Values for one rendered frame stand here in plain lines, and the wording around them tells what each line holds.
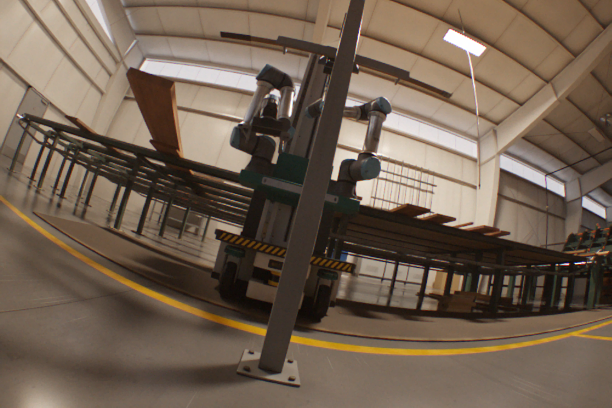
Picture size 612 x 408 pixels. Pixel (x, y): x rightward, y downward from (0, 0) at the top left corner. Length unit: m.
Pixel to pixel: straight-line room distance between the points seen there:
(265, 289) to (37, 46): 9.03
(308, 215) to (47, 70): 9.36
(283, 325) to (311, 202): 0.31
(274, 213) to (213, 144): 7.83
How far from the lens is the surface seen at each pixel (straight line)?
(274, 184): 1.34
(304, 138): 1.71
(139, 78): 1.41
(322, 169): 0.66
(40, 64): 9.44
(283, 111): 1.37
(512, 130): 10.79
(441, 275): 9.20
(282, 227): 1.56
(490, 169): 11.14
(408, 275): 8.64
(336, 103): 0.75
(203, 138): 9.47
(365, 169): 1.34
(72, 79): 10.30
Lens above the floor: 0.32
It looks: 16 degrees up
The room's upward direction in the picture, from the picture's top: 14 degrees clockwise
